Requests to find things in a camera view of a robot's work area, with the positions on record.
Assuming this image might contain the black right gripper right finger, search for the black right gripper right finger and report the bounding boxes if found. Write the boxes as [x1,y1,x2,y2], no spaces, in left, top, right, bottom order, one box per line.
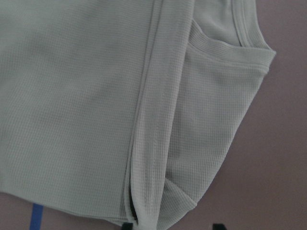
[212,223,227,230]

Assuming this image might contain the blue tape grid lines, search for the blue tape grid lines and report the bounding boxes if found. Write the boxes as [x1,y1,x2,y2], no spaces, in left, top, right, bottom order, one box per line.
[29,203,44,230]

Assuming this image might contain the sage green long-sleeve shirt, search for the sage green long-sleeve shirt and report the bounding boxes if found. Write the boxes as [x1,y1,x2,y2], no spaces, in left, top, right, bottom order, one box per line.
[0,0,276,230]

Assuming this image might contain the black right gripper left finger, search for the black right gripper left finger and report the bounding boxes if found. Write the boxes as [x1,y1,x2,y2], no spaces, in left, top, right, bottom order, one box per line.
[121,222,133,230]

